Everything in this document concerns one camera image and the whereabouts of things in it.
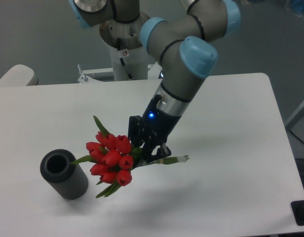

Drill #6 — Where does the black device at table edge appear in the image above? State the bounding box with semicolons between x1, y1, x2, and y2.
291;200;304;226

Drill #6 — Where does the white chair armrest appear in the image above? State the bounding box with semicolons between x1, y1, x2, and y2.
0;64;39;88

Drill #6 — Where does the blue plastic bag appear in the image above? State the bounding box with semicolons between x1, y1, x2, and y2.
285;0;304;17

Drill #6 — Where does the red tulip bouquet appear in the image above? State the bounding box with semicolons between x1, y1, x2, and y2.
70;116;189;198

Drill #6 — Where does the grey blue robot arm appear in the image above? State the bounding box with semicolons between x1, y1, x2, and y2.
70;0;241;162

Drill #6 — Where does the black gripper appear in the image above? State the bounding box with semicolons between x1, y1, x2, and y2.
128;95;181;163

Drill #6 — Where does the white furniture frame right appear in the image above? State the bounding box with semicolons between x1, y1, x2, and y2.
284;99;304;131

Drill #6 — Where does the dark grey ribbed vase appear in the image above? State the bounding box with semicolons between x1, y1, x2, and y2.
40;149;88;200

